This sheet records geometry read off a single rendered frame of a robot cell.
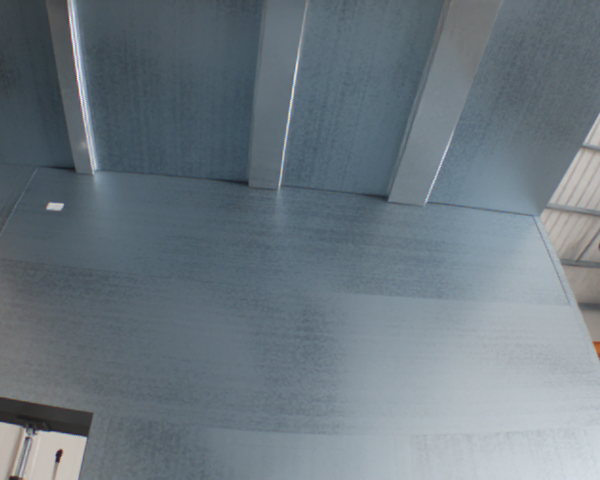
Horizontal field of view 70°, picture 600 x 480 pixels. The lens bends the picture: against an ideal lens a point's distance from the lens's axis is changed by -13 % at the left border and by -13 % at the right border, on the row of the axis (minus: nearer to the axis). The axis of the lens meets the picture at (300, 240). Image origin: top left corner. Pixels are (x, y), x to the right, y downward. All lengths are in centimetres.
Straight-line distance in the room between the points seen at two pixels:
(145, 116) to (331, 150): 68
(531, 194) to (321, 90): 101
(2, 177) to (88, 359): 94
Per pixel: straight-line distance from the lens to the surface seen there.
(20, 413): 141
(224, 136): 175
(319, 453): 129
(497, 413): 152
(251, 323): 145
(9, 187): 202
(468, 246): 189
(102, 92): 176
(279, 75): 157
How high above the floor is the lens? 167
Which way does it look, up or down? 43 degrees up
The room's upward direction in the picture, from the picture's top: straight up
